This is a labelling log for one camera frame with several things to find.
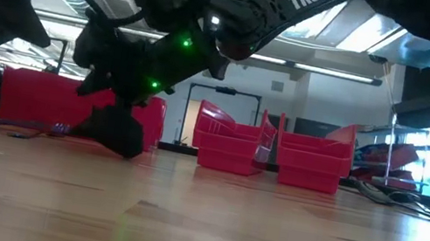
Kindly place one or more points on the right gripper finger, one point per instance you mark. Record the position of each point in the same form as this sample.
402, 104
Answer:
115, 129

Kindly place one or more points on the red plastic bin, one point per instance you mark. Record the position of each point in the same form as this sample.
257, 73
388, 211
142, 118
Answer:
313, 164
32, 101
227, 149

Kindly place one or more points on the long ceiling light bar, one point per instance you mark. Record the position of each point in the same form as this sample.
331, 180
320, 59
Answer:
330, 72

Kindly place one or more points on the metal shelf rack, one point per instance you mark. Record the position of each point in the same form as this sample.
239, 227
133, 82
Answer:
391, 138

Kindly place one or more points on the stacked red storage bins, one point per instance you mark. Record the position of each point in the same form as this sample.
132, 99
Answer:
395, 154

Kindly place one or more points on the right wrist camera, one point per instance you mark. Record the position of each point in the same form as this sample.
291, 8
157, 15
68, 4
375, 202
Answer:
97, 46

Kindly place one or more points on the grey wall vent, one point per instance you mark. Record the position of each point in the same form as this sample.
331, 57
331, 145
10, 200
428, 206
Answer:
277, 86

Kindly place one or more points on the silver rectangular air duct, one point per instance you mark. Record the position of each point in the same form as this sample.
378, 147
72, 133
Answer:
359, 30

